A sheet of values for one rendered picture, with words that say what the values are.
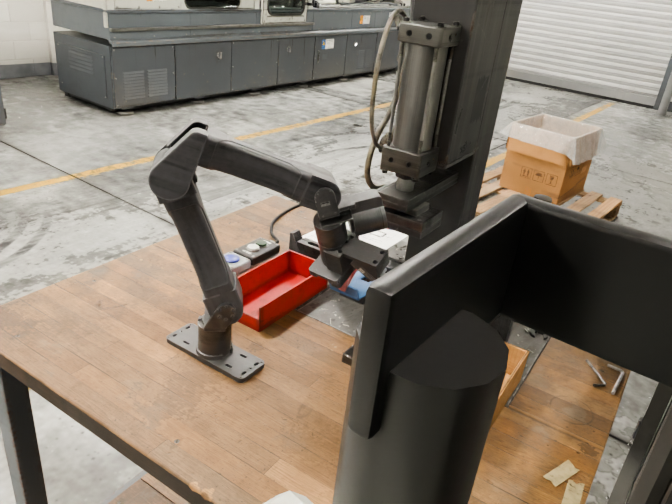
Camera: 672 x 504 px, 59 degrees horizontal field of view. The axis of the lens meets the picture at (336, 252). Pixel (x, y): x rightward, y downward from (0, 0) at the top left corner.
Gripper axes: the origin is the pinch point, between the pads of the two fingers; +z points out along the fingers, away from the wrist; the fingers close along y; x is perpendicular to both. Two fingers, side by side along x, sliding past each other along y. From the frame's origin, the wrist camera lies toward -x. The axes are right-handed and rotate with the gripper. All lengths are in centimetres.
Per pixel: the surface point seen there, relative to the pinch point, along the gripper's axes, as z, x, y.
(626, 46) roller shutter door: 418, 98, 840
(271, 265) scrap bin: 9.6, 23.8, 3.3
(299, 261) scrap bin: 12.8, 20.7, 9.4
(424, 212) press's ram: -3.3, -6.4, 22.9
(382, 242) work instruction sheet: 30.0, 15.1, 36.6
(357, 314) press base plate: 14.4, 0.6, 3.6
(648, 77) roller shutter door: 450, 54, 823
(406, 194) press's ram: -8.5, -3.1, 21.4
